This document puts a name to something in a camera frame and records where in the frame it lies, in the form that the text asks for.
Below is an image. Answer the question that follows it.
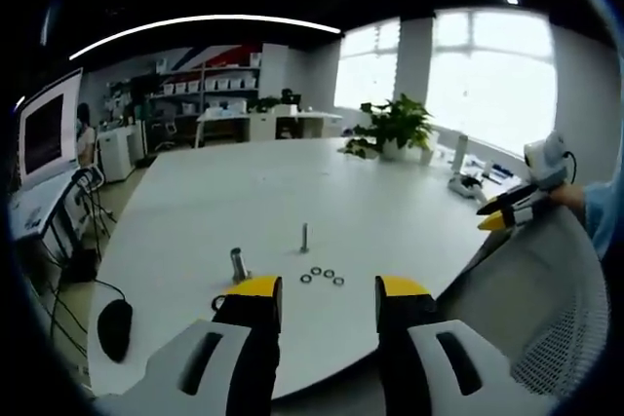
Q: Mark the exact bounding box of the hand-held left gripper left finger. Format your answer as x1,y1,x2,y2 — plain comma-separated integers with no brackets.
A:
95,275,284,416

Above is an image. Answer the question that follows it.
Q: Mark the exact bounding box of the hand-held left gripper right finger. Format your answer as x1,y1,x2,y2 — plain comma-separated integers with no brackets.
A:
373,275,557,416

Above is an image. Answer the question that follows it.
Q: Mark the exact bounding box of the person's right hand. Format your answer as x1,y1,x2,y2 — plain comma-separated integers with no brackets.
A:
549,184,587,220

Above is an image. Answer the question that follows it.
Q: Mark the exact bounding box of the white power strip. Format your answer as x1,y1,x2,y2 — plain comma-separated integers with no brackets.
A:
448,174,489,203

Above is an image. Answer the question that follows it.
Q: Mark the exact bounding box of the white bottle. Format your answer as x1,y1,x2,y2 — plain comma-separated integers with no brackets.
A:
452,133,470,174

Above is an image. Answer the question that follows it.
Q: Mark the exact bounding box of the grey mesh office chair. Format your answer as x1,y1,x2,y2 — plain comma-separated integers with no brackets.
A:
436,201,611,400

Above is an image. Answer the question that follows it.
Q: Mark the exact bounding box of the large window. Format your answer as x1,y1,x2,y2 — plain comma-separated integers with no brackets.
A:
332,8,558,155

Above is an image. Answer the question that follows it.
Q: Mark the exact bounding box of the black computer mouse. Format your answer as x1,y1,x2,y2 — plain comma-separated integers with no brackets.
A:
96,299,135,364

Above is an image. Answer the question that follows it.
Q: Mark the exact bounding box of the green potted plant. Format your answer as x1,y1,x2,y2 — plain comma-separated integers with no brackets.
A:
344,93,436,162

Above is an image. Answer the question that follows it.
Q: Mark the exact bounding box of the white workbench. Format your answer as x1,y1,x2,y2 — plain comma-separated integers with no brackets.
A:
194,103,343,149

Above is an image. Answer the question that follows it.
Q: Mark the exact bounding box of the white cabinet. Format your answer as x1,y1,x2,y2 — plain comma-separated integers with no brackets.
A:
97,127,137,184

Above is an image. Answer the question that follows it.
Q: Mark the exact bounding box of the white side table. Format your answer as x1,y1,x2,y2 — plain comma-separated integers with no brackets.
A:
8,166,106,266

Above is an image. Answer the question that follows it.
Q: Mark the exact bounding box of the storage shelf with white bins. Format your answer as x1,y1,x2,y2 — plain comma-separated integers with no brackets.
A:
104,51,264,147

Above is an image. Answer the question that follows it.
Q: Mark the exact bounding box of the large monitor screen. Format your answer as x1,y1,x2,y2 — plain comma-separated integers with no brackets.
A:
18,68,84,189

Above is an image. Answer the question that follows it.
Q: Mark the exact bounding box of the curved ceiling light strip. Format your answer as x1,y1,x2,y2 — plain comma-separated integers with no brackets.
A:
67,14,343,62

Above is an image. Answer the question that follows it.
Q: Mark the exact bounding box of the short metal cylinder post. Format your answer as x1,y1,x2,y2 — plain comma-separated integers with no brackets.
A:
229,246,254,285

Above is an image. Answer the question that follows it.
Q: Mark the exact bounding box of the black mouse cable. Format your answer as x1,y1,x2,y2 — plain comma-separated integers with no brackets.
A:
92,279,127,304

